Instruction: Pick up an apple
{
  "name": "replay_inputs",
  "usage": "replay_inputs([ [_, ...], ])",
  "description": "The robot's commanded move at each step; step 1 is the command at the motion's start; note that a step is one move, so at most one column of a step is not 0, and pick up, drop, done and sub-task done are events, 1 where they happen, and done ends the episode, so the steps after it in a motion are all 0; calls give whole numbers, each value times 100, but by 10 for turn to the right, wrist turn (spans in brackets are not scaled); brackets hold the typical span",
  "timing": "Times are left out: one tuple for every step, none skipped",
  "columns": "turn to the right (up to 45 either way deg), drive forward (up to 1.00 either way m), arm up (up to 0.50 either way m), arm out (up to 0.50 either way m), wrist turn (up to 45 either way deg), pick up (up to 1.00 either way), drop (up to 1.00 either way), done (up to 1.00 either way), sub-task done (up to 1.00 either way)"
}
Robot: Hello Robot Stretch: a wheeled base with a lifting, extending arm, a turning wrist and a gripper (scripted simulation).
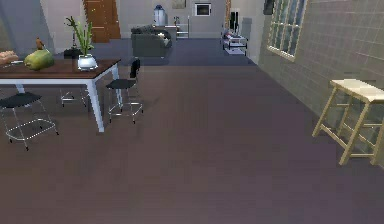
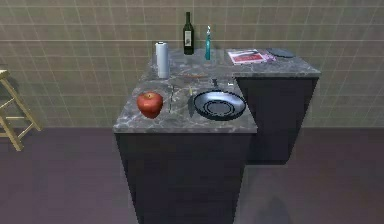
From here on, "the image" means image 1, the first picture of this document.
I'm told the brown top white leg table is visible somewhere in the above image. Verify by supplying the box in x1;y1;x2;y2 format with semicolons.
0;58;122;134

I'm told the white metal shelf rack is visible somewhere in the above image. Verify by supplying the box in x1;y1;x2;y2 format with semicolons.
173;15;191;39

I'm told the black seat metal frame chair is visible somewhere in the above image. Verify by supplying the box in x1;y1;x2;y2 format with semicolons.
59;87;91;108
105;57;144;125
0;91;60;152

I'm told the black wall mounted box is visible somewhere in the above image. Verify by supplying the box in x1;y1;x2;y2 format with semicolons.
262;0;276;16

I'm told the tan bread loaf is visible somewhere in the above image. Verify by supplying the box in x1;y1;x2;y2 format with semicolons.
0;50;20;66

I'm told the dark grey sofa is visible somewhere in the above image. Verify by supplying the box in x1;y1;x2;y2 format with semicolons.
130;24;174;58

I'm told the white framed dark wall picture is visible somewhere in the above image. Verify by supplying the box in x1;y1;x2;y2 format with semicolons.
194;2;212;17

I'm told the green plant in white pot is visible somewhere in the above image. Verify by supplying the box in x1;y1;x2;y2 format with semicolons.
64;15;99;72

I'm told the blue white tall container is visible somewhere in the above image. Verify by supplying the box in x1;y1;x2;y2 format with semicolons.
153;4;167;27

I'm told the pale wooden stool table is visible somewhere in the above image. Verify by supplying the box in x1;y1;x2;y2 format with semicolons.
311;78;384;167

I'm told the green yellow melon shaped fruit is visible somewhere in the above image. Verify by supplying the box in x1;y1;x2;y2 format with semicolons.
23;49;56;71

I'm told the brown wooden room door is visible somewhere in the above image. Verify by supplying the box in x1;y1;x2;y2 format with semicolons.
82;0;122;44

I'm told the white low shelf stand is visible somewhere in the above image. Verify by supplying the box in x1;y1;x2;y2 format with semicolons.
221;33;249;56

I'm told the white framed paned window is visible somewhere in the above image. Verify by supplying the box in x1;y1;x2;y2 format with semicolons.
266;0;308;63

